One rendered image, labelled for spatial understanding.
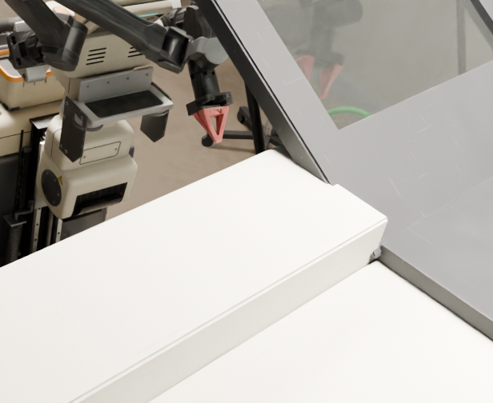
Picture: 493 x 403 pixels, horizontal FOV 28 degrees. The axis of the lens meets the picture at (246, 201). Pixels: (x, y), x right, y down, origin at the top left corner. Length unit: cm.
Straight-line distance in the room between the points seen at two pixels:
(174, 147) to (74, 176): 169
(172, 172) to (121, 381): 308
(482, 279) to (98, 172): 144
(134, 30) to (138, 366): 109
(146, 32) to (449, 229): 84
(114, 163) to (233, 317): 155
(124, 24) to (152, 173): 210
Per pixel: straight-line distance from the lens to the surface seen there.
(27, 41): 243
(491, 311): 148
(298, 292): 137
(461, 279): 151
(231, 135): 437
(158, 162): 424
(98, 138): 270
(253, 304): 128
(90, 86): 255
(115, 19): 210
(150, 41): 214
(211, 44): 213
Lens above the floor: 237
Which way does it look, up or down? 35 degrees down
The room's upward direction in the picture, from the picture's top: 15 degrees clockwise
